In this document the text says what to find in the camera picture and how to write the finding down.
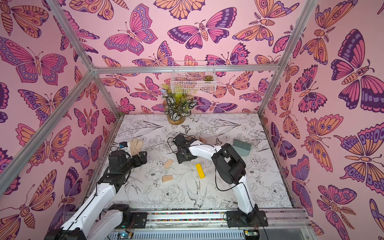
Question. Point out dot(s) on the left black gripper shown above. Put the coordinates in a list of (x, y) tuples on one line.
[(143, 158)]

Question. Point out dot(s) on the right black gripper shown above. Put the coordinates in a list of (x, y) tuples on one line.
[(180, 147)]

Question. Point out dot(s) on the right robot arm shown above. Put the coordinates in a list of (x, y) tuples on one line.
[(228, 164)]

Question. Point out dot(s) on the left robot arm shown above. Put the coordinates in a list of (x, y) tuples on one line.
[(92, 221)]

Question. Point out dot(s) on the yellow bar block lower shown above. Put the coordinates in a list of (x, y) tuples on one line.
[(200, 171)]

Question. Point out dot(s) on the potted striped leaf plant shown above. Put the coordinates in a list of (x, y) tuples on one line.
[(177, 106)]

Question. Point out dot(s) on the green hand brush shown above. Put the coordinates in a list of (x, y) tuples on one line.
[(242, 148)]

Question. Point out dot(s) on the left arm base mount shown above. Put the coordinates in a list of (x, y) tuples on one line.
[(130, 219)]

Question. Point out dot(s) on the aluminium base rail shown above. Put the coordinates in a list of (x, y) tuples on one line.
[(284, 224)]

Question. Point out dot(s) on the white wire basket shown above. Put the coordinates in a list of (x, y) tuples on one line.
[(191, 77)]

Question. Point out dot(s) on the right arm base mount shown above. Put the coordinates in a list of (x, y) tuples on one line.
[(256, 218)]

